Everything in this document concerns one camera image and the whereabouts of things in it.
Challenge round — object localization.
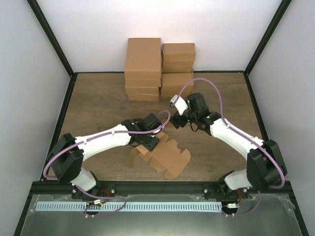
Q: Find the black cage frame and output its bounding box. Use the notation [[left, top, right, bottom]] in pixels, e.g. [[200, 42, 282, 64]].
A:
[[14, 0, 309, 236]]

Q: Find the large cardboard box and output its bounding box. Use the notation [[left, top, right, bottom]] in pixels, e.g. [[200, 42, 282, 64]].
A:
[[127, 94, 160, 102], [124, 38, 161, 80], [125, 87, 160, 95], [125, 79, 161, 88]]

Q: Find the top large cardboard box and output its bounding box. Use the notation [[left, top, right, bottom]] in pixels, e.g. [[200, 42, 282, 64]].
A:
[[124, 38, 161, 80]]

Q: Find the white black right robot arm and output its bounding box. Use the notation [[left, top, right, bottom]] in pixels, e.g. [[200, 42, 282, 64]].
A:
[[170, 93, 287, 198]]

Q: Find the bottom large cardboard box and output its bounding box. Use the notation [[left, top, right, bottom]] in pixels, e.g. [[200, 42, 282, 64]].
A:
[[127, 94, 160, 102]]

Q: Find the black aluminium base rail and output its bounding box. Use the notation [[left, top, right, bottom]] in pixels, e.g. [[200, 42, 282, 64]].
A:
[[71, 180, 291, 200]]

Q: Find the small cardboard box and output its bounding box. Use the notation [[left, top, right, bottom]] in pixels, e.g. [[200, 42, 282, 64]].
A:
[[160, 91, 191, 98], [162, 59, 194, 73], [162, 43, 196, 61], [161, 73, 193, 93]]

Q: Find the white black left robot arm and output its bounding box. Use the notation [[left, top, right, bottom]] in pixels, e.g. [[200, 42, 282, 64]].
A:
[[47, 113, 162, 199]]

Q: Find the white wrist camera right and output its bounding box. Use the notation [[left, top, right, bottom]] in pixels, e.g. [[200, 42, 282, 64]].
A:
[[170, 94, 189, 116]]

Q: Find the top small cardboard box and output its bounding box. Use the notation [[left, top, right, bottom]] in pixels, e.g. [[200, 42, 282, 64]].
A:
[[162, 43, 196, 61]]

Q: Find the light blue slotted cable duct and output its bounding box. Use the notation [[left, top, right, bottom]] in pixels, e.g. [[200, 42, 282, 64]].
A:
[[35, 201, 222, 213]]

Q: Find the bottom small cardboard box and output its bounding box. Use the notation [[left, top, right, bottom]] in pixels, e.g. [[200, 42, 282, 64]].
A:
[[160, 91, 191, 98]]

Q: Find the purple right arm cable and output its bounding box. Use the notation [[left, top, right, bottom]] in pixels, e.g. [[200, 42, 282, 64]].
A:
[[177, 77, 286, 218]]

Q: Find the upper small cardboard box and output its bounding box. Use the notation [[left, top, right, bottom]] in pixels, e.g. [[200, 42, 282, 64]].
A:
[[162, 59, 194, 73]]

